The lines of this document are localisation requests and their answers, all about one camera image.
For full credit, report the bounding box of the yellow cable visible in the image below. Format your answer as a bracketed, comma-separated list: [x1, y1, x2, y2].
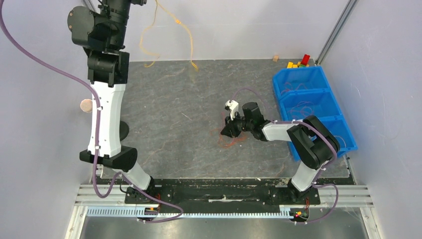
[139, 0, 200, 72]

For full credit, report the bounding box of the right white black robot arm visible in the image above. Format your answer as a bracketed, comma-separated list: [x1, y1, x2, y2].
[220, 100, 340, 203]

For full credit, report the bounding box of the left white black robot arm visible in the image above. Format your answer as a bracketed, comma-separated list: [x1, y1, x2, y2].
[67, 0, 156, 203]

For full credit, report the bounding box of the blue plastic bin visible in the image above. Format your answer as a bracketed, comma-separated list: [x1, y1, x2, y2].
[272, 66, 358, 157]

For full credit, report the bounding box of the yellow toy block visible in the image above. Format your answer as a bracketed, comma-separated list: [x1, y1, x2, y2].
[287, 62, 298, 69]

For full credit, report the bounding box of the red toy block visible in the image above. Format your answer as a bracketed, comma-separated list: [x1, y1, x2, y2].
[300, 54, 310, 66]

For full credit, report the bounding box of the pink microphone on stand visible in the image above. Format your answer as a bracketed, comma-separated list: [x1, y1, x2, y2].
[80, 99, 129, 141]

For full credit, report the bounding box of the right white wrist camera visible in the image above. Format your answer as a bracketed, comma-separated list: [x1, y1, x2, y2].
[224, 100, 239, 120]

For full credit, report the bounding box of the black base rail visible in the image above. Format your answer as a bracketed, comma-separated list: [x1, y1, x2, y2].
[92, 177, 321, 215]

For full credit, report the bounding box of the right aluminium corner post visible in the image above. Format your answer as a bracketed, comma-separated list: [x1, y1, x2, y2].
[315, 0, 358, 65]

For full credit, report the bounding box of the white toothed cable duct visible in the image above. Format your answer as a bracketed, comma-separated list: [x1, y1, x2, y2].
[87, 206, 294, 219]

